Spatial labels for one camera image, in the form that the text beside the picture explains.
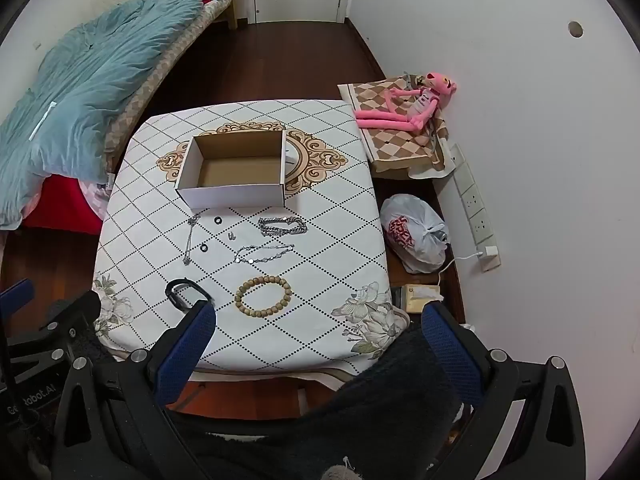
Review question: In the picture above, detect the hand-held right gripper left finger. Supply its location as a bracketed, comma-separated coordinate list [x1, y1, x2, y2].
[52, 299, 217, 480]

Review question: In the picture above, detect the white plastic bag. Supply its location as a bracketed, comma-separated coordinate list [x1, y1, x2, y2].
[380, 193, 449, 275]

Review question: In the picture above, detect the wooden bead bracelet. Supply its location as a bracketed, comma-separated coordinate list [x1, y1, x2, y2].
[234, 275, 292, 318]

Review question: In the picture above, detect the pink plush toy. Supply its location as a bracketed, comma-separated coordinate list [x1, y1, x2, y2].
[354, 71, 460, 133]

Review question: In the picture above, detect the red bed skirt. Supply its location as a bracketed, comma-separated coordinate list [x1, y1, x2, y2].
[22, 176, 104, 236]

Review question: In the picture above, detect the bed with patterned sheet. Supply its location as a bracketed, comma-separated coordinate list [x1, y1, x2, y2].
[0, 0, 240, 236]

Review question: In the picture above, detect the silver chain necklace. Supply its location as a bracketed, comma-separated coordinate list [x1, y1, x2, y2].
[233, 243, 296, 266]

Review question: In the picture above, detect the white diamond pattern tablecloth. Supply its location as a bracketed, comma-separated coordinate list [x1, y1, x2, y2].
[92, 100, 411, 376]

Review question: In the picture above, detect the blue duvet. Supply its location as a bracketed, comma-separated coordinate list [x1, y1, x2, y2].
[0, 0, 241, 231]

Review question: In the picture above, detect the brown checkered cloth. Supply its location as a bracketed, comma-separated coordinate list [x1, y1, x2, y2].
[337, 74, 452, 181]

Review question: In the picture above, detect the white cardboard box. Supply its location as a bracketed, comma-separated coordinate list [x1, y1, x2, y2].
[175, 129, 288, 209]

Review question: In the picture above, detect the white power strip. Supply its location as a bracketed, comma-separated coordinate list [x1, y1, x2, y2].
[447, 142, 502, 274]

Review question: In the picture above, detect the black smart band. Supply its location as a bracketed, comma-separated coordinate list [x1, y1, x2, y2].
[165, 278, 216, 312]

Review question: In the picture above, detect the small wooden box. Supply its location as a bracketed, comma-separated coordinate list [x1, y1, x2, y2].
[401, 284, 444, 314]

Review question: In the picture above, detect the white charger cable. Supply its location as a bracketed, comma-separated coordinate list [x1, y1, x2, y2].
[434, 252, 483, 302]

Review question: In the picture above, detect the thick silver chain bracelet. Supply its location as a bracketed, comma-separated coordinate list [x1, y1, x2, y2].
[258, 216, 307, 237]

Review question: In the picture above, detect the thin silver pendant necklace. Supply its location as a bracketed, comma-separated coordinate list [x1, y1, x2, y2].
[182, 214, 202, 266]

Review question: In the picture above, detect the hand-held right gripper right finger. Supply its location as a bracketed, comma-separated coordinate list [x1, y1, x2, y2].
[421, 301, 587, 480]

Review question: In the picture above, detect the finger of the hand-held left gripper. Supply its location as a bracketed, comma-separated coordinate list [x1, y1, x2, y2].
[0, 279, 36, 333]
[7, 290, 103, 361]

